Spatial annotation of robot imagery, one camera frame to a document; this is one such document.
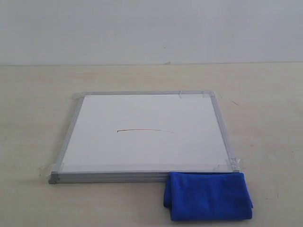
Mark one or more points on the white aluminium-framed whiteboard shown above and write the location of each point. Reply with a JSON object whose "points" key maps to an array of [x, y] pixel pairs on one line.
{"points": [[141, 136]]}

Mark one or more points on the clear tape front right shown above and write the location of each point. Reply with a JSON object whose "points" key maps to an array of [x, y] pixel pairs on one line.
{"points": [[231, 165]]}

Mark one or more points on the blue microfiber cloth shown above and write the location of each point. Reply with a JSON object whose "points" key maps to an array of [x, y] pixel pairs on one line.
{"points": [[207, 197]]}

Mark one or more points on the clear tape front left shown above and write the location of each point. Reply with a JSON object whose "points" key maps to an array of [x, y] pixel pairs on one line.
{"points": [[50, 169]]}

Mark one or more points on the clear tape back left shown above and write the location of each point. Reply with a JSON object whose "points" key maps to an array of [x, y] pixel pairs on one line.
{"points": [[80, 95]]}

